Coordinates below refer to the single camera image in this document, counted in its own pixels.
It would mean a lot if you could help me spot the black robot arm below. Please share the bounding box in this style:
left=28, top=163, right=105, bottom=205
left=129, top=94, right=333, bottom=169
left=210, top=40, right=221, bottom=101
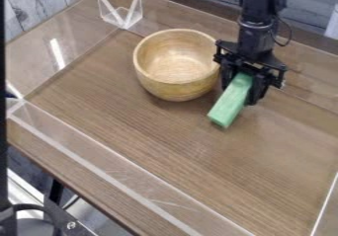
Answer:
left=214, top=0, right=290, bottom=106

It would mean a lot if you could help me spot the black cable loop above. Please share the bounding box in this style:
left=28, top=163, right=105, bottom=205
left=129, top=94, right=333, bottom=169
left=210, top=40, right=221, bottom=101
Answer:
left=11, top=202, right=60, bottom=236

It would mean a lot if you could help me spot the green rectangular block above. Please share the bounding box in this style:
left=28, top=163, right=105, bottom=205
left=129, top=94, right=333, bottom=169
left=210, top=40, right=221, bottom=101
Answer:
left=207, top=73, right=253, bottom=128

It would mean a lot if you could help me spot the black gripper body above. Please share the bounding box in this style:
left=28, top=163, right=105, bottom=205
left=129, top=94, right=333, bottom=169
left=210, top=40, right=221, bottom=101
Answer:
left=213, top=39, right=289, bottom=90

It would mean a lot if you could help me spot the black metal table leg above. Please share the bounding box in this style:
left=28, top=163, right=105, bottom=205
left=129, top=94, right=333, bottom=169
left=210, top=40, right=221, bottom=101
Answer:
left=50, top=180, right=64, bottom=205

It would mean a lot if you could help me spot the brown wooden bowl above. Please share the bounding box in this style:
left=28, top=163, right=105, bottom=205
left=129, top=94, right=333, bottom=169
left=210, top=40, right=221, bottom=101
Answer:
left=134, top=29, right=219, bottom=102

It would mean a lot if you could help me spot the clear acrylic corner bracket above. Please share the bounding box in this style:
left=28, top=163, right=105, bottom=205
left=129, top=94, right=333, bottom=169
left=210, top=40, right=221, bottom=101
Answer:
left=98, top=0, right=143, bottom=30

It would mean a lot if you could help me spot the grey metal clamp plate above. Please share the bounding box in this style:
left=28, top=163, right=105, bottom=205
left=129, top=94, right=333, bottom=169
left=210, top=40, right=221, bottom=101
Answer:
left=44, top=199, right=98, bottom=236

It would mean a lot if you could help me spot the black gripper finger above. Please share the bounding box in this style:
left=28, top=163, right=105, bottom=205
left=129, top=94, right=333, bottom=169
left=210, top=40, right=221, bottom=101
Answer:
left=222, top=66, right=238, bottom=90
left=248, top=74, right=272, bottom=106

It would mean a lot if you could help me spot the clear acrylic front wall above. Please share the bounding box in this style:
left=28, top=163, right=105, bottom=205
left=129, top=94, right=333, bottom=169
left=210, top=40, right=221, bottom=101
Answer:
left=6, top=81, right=257, bottom=236

